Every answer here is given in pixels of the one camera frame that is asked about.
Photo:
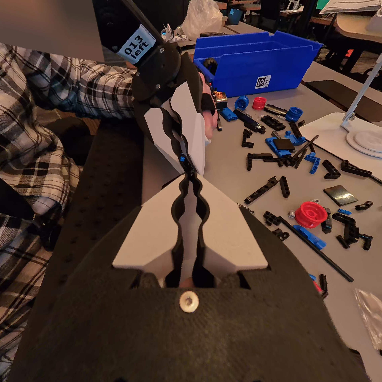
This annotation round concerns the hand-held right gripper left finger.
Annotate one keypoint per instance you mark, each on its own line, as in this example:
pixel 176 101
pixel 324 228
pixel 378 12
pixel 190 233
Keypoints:
pixel 143 238

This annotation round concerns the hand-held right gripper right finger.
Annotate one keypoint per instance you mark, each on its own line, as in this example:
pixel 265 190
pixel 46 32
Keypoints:
pixel 235 238

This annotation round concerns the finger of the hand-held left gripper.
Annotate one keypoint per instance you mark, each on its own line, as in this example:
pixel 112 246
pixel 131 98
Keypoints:
pixel 194 125
pixel 161 137

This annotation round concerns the small beam and pins assembly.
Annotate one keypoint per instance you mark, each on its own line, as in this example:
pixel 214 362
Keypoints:
pixel 182 158

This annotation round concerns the person's left forearm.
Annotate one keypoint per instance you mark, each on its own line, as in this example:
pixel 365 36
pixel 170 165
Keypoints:
pixel 89 89

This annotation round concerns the grey desk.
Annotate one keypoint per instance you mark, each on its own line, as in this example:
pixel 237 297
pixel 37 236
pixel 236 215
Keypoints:
pixel 232 185

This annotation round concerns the person's left hand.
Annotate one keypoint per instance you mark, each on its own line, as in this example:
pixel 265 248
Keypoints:
pixel 212 122

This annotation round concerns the short black beam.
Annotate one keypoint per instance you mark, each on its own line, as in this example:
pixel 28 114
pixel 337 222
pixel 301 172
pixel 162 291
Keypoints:
pixel 285 186
pixel 220 122

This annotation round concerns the light grey thin beam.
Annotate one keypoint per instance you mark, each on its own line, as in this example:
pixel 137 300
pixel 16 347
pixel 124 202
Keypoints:
pixel 246 208

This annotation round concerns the blue ribbed panel brick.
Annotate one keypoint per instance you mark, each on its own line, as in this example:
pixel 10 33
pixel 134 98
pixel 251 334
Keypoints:
pixel 228 114

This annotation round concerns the small black connector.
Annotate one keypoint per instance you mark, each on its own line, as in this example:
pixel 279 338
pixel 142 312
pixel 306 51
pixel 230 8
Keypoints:
pixel 364 205
pixel 271 218

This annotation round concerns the crumpled white papers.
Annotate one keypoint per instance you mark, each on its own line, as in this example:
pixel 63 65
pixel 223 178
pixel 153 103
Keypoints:
pixel 173 32

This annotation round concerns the blue wheel hub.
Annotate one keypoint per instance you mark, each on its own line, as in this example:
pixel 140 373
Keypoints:
pixel 241 102
pixel 294 114

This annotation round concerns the black toy tyre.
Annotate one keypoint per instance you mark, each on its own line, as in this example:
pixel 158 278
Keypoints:
pixel 210 64

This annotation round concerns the long black beam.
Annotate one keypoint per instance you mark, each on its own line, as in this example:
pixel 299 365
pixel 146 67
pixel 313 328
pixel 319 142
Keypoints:
pixel 261 190
pixel 249 120

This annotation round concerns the red wheel hub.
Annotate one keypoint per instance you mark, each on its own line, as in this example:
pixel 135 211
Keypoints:
pixel 310 214
pixel 259 103

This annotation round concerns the white plastic bag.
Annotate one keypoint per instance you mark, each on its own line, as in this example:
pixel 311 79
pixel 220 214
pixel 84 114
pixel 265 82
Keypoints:
pixel 203 18

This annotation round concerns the blue curved brick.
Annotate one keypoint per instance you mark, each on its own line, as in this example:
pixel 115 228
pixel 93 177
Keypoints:
pixel 309 237

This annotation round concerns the long black axle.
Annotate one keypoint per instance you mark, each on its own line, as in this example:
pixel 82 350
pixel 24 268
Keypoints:
pixel 316 250

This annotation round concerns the blue plastic bin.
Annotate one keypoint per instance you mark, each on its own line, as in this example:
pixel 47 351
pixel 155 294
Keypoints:
pixel 253 68

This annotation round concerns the black cylindrical toy piece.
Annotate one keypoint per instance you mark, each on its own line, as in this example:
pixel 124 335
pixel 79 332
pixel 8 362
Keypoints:
pixel 276 109

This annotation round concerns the black perforated connector brick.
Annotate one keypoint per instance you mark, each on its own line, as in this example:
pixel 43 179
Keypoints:
pixel 282 161

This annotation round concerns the blue and black brick assembly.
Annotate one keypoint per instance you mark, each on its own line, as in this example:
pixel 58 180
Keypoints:
pixel 283 146

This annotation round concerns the black straight beam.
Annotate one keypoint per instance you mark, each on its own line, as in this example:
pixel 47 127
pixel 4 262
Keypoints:
pixel 295 129

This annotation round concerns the blue angled beam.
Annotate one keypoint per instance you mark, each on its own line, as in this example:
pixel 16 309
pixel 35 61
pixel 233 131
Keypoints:
pixel 313 162

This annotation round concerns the thin black axle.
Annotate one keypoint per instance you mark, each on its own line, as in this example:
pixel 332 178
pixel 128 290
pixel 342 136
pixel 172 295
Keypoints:
pixel 304 150

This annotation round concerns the tiny blue pin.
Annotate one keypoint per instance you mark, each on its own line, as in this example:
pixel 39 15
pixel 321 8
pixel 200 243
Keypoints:
pixel 344 212

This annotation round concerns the black flat panel tile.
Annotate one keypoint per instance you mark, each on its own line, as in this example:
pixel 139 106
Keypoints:
pixel 340 194

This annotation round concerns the black angular brick cluster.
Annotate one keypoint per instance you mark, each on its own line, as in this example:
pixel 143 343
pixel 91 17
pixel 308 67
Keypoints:
pixel 349 226

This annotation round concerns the white book stand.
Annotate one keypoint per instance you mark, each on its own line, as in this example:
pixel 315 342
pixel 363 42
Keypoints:
pixel 322 131

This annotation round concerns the person's plaid shirt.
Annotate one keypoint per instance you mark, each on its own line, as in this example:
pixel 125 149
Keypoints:
pixel 29 149

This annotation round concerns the black bent connector beam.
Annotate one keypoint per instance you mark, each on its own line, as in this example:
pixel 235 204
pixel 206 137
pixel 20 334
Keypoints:
pixel 355 169

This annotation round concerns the green cabinet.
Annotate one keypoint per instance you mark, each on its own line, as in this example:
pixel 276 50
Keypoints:
pixel 320 3

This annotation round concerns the open instruction booklet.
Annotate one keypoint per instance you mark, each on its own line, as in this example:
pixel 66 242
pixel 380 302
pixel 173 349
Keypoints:
pixel 349 6

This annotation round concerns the black rectangular frame brick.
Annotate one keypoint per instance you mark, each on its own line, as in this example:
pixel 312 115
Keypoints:
pixel 273 123

